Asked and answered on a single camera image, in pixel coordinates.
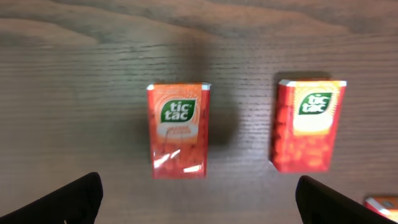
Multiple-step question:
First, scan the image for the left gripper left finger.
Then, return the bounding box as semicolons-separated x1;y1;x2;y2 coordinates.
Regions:
0;172;104;224

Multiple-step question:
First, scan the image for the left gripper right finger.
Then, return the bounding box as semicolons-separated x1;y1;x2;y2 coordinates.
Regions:
295;175;398;224

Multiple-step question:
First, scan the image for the orange candy box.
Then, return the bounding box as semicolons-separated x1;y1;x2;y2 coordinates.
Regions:
363;195;398;223
146;82;212;180
269;78;348;174

